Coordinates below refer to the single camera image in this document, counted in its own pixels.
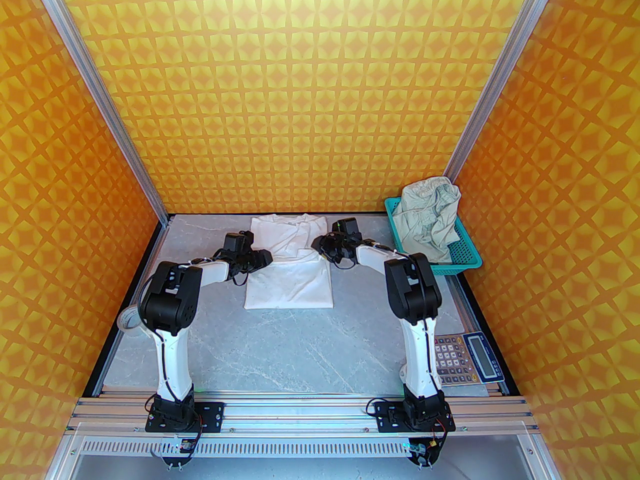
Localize white t-shirt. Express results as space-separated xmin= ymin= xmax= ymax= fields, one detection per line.
xmin=244 ymin=214 xmax=335 ymax=310

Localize beige drawstring shorts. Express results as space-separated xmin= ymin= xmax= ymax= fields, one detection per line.
xmin=391 ymin=175 xmax=462 ymax=264

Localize teal plastic laundry basket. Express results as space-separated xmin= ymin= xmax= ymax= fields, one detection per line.
xmin=384 ymin=196 xmax=483 ymax=275

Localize grey tape roll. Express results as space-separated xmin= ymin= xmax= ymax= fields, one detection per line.
xmin=117 ymin=305 xmax=151 ymax=334

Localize desk calculator with display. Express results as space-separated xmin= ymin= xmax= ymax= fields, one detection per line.
xmin=434 ymin=332 xmax=506 ymax=386

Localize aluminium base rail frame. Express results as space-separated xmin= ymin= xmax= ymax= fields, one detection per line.
xmin=50 ymin=390 xmax=553 ymax=480

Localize white slotted cable duct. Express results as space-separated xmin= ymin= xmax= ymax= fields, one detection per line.
xmin=80 ymin=437 xmax=542 ymax=458

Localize aluminium frame post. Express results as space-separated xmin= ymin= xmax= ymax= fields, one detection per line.
xmin=27 ymin=0 xmax=168 ymax=226
xmin=444 ymin=0 xmax=561 ymax=181

